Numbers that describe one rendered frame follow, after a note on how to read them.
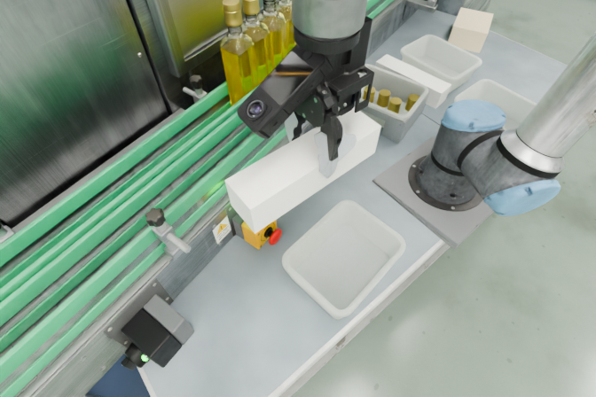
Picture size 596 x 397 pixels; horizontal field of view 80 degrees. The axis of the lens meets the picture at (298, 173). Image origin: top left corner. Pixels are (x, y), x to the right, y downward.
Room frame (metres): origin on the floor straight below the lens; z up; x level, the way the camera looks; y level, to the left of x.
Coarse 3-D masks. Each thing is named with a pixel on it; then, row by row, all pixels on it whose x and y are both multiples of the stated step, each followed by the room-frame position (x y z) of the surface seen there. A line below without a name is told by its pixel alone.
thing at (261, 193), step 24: (360, 120) 0.41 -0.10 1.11; (288, 144) 0.36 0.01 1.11; (312, 144) 0.36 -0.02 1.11; (360, 144) 0.37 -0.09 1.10; (264, 168) 0.31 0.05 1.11; (288, 168) 0.31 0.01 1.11; (312, 168) 0.31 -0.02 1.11; (336, 168) 0.34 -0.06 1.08; (240, 192) 0.27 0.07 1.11; (264, 192) 0.27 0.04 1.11; (288, 192) 0.28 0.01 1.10; (312, 192) 0.31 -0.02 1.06; (240, 216) 0.27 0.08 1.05; (264, 216) 0.26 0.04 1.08
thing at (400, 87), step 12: (384, 72) 0.93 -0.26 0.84; (372, 84) 0.94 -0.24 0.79; (384, 84) 0.92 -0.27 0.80; (396, 84) 0.90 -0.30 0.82; (408, 84) 0.88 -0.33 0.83; (420, 84) 0.86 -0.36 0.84; (396, 96) 0.89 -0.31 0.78; (408, 96) 0.87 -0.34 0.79; (420, 96) 0.81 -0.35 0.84; (372, 108) 0.77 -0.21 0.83; (384, 108) 0.76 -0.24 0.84
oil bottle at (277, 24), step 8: (264, 16) 0.78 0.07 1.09; (272, 16) 0.77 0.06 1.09; (280, 16) 0.78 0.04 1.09; (272, 24) 0.76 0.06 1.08; (280, 24) 0.78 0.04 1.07; (272, 32) 0.75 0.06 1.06; (280, 32) 0.77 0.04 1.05; (272, 40) 0.75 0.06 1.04; (280, 40) 0.77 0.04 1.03; (272, 48) 0.75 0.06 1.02; (280, 48) 0.77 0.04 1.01; (272, 56) 0.75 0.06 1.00; (280, 56) 0.77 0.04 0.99; (272, 64) 0.76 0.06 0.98
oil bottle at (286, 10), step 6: (282, 6) 0.82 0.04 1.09; (288, 6) 0.82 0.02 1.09; (282, 12) 0.81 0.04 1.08; (288, 12) 0.81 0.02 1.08; (288, 18) 0.80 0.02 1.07; (288, 24) 0.80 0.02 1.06; (288, 30) 0.80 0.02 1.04; (288, 36) 0.80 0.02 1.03; (288, 42) 0.80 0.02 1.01; (294, 42) 0.82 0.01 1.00; (288, 48) 0.80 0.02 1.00
